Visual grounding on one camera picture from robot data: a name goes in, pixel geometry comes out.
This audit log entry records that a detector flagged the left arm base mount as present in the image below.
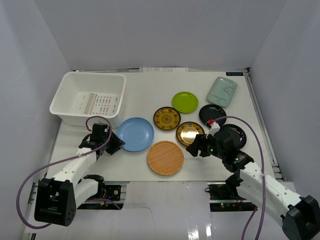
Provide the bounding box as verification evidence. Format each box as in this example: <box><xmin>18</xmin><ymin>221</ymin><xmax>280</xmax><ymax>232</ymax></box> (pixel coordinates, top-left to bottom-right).
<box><xmin>78</xmin><ymin>184</ymin><xmax>124</xmax><ymax>210</ymax></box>

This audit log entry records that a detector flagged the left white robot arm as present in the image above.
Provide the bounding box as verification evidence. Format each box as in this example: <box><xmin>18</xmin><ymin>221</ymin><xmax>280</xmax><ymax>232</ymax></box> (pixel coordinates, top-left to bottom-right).
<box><xmin>34</xmin><ymin>123</ymin><xmax>125</xmax><ymax>227</ymax></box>

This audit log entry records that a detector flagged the blue round plate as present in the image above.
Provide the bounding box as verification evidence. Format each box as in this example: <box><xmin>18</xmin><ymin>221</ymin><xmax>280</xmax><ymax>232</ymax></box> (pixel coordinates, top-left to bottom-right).
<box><xmin>116</xmin><ymin>117</ymin><xmax>155</xmax><ymax>152</ymax></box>

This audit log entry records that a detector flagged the yellow patterned plate dark rim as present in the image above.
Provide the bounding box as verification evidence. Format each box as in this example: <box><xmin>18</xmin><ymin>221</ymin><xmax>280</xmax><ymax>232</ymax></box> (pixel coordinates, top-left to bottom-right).
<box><xmin>153</xmin><ymin>106</ymin><xmax>182</xmax><ymax>131</ymax></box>

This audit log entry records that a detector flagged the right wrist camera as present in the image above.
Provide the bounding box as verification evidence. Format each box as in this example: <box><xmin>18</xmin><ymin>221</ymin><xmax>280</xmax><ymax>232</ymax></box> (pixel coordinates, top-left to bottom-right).
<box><xmin>205</xmin><ymin>119</ymin><xmax>220</xmax><ymax>136</ymax></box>

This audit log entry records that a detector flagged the white plastic bin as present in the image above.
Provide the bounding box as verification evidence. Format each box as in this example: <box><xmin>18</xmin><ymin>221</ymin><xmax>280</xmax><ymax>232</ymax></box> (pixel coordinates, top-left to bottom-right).
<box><xmin>49</xmin><ymin>71</ymin><xmax>127</xmax><ymax>129</ymax></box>

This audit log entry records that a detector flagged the dark label sticker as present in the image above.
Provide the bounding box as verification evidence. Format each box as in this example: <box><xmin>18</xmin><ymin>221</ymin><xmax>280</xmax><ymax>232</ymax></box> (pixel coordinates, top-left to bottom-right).
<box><xmin>225</xmin><ymin>72</ymin><xmax>244</xmax><ymax>77</ymax></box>

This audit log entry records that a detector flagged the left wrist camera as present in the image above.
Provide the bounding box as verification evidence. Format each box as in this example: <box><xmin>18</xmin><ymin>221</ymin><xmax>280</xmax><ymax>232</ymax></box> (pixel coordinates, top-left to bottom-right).
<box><xmin>87</xmin><ymin>122</ymin><xmax>110</xmax><ymax>135</ymax></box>

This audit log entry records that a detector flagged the lime green round plate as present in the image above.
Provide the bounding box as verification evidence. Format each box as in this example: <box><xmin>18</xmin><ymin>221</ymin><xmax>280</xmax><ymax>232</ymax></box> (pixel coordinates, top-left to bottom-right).
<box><xmin>171</xmin><ymin>91</ymin><xmax>199</xmax><ymax>114</ymax></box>

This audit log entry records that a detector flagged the gold centre plate dark rim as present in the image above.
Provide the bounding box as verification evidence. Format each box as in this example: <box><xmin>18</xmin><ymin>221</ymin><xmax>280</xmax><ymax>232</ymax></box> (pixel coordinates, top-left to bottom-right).
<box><xmin>175</xmin><ymin>121</ymin><xmax>205</xmax><ymax>147</ymax></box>

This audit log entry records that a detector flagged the black round plate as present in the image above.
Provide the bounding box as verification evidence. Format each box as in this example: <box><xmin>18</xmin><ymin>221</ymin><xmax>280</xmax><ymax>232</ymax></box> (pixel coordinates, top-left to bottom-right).
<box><xmin>214</xmin><ymin>124</ymin><xmax>247</xmax><ymax>150</ymax></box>
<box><xmin>198</xmin><ymin>104</ymin><xmax>227</xmax><ymax>124</ymax></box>

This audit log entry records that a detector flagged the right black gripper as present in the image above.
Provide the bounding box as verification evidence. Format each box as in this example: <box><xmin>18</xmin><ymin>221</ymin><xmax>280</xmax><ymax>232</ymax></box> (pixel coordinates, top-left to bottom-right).
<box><xmin>185</xmin><ymin>133</ymin><xmax>225</xmax><ymax>160</ymax></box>

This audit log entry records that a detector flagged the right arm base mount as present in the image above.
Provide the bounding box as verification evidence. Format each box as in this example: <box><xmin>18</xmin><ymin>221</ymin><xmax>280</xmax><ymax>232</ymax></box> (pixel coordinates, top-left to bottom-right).
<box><xmin>204</xmin><ymin>182</ymin><xmax>256</xmax><ymax>213</ymax></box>

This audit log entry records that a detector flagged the pale green rectangular dish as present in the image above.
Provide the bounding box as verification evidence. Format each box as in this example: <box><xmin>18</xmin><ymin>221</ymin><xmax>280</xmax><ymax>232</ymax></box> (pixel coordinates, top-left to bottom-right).
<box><xmin>206</xmin><ymin>76</ymin><xmax>238</xmax><ymax>108</ymax></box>

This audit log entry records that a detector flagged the woven bamboo round tray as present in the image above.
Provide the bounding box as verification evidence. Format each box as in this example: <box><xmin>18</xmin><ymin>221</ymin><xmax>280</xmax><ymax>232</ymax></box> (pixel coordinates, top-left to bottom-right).
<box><xmin>147</xmin><ymin>140</ymin><xmax>185</xmax><ymax>176</ymax></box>

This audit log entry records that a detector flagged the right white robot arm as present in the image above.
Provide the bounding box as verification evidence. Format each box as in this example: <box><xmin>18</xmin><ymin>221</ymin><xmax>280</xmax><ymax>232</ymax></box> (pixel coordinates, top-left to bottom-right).
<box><xmin>186</xmin><ymin>124</ymin><xmax>320</xmax><ymax>240</ymax></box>

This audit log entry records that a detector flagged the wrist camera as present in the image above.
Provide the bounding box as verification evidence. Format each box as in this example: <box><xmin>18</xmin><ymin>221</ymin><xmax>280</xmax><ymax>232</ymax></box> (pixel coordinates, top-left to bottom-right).
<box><xmin>87</xmin><ymin>122</ymin><xmax>110</xmax><ymax>135</ymax></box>
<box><xmin>205</xmin><ymin>119</ymin><xmax>220</xmax><ymax>136</ymax></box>

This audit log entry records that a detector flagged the black round plate lower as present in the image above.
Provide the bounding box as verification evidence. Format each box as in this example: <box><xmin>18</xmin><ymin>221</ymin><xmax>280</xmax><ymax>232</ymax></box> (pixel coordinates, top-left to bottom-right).
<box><xmin>214</xmin><ymin>124</ymin><xmax>247</xmax><ymax>150</ymax></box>

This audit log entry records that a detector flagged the black round plate upper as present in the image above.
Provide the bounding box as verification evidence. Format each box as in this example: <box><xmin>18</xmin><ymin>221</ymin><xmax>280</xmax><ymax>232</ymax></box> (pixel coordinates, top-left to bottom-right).
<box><xmin>198</xmin><ymin>104</ymin><xmax>227</xmax><ymax>124</ymax></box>

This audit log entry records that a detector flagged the aluminium frame rail right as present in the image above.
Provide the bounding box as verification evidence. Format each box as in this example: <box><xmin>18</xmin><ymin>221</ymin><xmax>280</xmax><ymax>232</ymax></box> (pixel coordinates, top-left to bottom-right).
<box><xmin>243</xmin><ymin>67</ymin><xmax>286</xmax><ymax>182</ymax></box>

